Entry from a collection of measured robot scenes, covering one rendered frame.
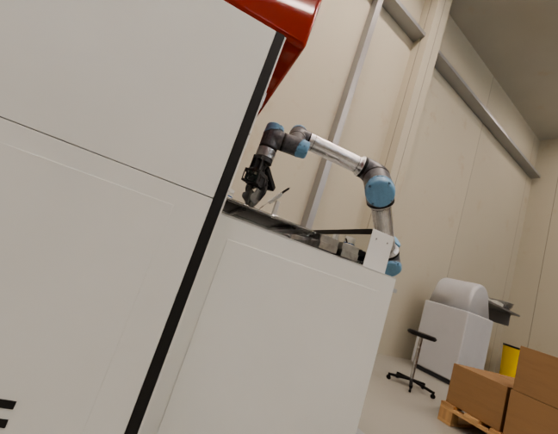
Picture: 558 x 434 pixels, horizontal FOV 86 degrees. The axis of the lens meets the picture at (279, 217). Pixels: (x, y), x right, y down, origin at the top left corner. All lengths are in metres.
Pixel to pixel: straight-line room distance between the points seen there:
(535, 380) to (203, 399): 2.36
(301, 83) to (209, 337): 3.36
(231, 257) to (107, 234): 0.33
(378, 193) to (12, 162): 1.10
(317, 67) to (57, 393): 3.86
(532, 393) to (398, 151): 2.96
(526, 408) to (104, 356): 2.65
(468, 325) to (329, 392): 3.97
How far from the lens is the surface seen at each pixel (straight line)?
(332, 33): 4.44
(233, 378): 0.90
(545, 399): 2.84
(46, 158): 0.65
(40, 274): 0.64
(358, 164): 1.37
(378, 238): 1.08
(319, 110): 3.92
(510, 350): 7.68
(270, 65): 0.73
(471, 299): 4.95
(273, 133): 1.21
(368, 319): 1.01
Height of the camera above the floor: 0.73
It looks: 9 degrees up
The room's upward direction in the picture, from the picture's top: 19 degrees clockwise
